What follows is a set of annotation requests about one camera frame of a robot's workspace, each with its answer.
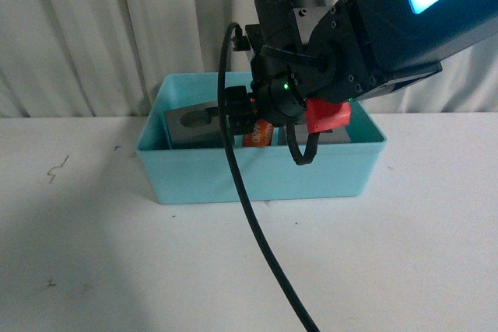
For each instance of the light blue plastic box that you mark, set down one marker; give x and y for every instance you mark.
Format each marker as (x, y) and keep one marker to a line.
(188, 176)

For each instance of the gray square frame part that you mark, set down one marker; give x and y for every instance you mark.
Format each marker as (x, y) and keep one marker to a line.
(333, 136)

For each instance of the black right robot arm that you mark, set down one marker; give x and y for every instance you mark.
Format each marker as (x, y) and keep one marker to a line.
(310, 60)

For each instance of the white pleated curtain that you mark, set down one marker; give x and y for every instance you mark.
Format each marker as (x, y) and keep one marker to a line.
(106, 58)

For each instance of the gray block with round hole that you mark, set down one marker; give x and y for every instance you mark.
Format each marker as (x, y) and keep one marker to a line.
(193, 127)

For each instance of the red camera mount block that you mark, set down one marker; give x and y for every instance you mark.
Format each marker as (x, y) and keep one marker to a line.
(322, 116)

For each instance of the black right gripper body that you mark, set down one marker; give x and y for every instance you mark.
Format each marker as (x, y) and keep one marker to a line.
(272, 97)

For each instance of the orange cylinder part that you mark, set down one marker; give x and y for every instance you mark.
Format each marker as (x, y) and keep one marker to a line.
(261, 135)

